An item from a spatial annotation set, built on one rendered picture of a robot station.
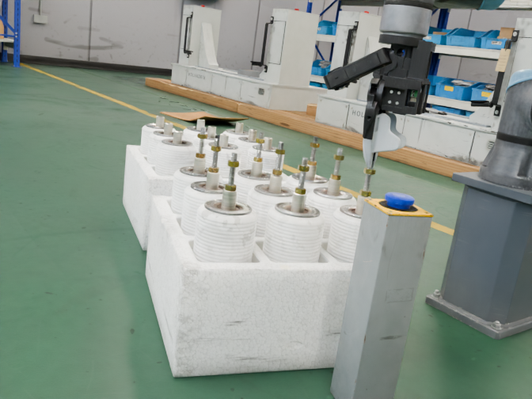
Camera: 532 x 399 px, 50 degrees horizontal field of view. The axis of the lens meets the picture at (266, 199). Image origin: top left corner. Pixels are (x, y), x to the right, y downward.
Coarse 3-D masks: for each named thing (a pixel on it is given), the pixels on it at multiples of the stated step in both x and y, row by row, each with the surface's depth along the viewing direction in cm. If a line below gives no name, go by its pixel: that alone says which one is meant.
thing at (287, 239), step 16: (272, 208) 93; (272, 224) 91; (288, 224) 89; (304, 224) 89; (320, 224) 90; (272, 240) 91; (288, 240) 89; (304, 240) 90; (320, 240) 92; (272, 256) 91; (288, 256) 90; (304, 256) 90
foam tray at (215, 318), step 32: (160, 224) 104; (160, 256) 102; (192, 256) 86; (256, 256) 90; (320, 256) 96; (160, 288) 101; (192, 288) 83; (224, 288) 84; (256, 288) 86; (288, 288) 88; (320, 288) 89; (160, 320) 100; (192, 320) 84; (224, 320) 86; (256, 320) 88; (288, 320) 89; (320, 320) 91; (192, 352) 86; (224, 352) 87; (256, 352) 89; (288, 352) 91; (320, 352) 93
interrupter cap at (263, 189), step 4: (260, 184) 106; (264, 184) 106; (268, 184) 107; (256, 188) 102; (260, 188) 103; (264, 188) 104; (268, 188) 105; (284, 188) 105; (288, 188) 106; (260, 192) 101; (264, 192) 100; (268, 192) 101; (272, 192) 103; (280, 192) 103; (284, 192) 103; (288, 192) 103; (292, 192) 103; (276, 196) 100; (280, 196) 100; (284, 196) 101; (288, 196) 101
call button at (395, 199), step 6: (390, 192) 79; (396, 192) 79; (390, 198) 77; (396, 198) 76; (402, 198) 76; (408, 198) 77; (390, 204) 77; (396, 204) 77; (402, 204) 76; (408, 204) 76
